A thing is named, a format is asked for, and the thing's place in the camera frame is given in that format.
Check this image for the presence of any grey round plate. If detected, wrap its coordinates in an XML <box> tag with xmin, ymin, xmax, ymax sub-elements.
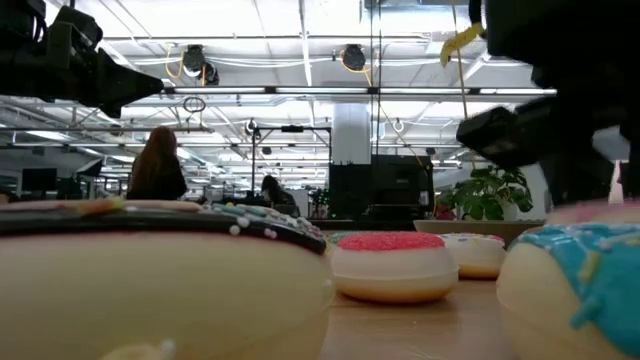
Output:
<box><xmin>413</xmin><ymin>218</ymin><xmax>546</xmax><ymax>249</ymax></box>

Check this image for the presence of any large chocolate sprinkled donut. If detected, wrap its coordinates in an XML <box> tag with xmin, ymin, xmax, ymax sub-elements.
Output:
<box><xmin>0</xmin><ymin>199</ymin><xmax>335</xmax><ymax>360</ymax></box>

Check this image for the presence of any black ceiling cable reel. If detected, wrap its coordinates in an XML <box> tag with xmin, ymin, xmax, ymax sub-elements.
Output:
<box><xmin>339</xmin><ymin>43</ymin><xmax>367</xmax><ymax>72</ymax></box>
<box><xmin>180</xmin><ymin>43</ymin><xmax>221</xmax><ymax>86</ymax></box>

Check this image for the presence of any white building column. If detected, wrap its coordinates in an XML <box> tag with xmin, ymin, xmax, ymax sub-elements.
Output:
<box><xmin>332</xmin><ymin>102</ymin><xmax>372</xmax><ymax>166</ymax></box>

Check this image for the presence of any small white donut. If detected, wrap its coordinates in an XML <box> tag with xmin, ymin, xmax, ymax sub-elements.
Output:
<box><xmin>439</xmin><ymin>232</ymin><xmax>507</xmax><ymax>280</ymax></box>

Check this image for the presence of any person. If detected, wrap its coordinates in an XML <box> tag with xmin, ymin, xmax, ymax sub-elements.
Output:
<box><xmin>259</xmin><ymin>174</ymin><xmax>296</xmax><ymax>206</ymax></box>
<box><xmin>125</xmin><ymin>125</ymin><xmax>189</xmax><ymax>201</ymax></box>

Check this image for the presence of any dark computer monitor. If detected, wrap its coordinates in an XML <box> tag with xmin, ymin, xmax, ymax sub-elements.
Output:
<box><xmin>20</xmin><ymin>167</ymin><xmax>58</xmax><ymax>193</ymax></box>

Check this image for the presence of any linear ceiling light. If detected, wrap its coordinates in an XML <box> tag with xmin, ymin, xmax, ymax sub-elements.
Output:
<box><xmin>164</xmin><ymin>85</ymin><xmax>557</xmax><ymax>97</ymax></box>

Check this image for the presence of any background black rig frame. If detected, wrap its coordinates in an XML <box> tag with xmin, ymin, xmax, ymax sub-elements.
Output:
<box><xmin>249</xmin><ymin>124</ymin><xmax>334</xmax><ymax>201</ymax></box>

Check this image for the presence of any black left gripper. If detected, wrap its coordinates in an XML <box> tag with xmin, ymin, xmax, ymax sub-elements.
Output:
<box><xmin>0</xmin><ymin>0</ymin><xmax>165</xmax><ymax>119</ymax></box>

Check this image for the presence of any large blue sprinkled donut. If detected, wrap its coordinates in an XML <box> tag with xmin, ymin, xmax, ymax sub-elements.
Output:
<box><xmin>496</xmin><ymin>222</ymin><xmax>640</xmax><ymax>360</ymax></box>

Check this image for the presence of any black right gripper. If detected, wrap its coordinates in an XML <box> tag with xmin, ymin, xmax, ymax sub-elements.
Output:
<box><xmin>455</xmin><ymin>0</ymin><xmax>640</xmax><ymax>206</ymax></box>

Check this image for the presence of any yellow cable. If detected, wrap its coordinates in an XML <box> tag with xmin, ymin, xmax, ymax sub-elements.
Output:
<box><xmin>449</xmin><ymin>0</ymin><xmax>471</xmax><ymax>121</ymax></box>

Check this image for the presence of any green potted plant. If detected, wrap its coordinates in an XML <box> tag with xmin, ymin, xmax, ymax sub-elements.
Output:
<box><xmin>437</xmin><ymin>167</ymin><xmax>534</xmax><ymax>222</ymax></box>

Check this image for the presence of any small red donut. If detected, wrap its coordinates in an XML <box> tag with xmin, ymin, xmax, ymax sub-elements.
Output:
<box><xmin>329</xmin><ymin>230</ymin><xmax>460</xmax><ymax>305</ymax></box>

